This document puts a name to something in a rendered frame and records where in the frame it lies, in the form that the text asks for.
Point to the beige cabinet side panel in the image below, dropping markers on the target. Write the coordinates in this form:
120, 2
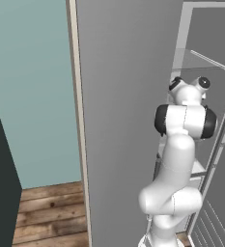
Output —
78, 122

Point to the grey fridge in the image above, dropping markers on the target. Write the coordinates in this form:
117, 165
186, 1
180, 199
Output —
126, 96

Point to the dark cabinet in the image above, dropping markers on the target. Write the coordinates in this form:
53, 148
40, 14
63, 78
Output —
1, 180

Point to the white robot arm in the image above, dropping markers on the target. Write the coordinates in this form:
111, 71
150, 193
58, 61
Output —
176, 160

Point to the glass fridge shelf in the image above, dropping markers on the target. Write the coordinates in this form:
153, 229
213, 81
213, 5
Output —
197, 61

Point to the grey fridge door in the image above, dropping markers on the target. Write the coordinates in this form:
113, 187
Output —
218, 205

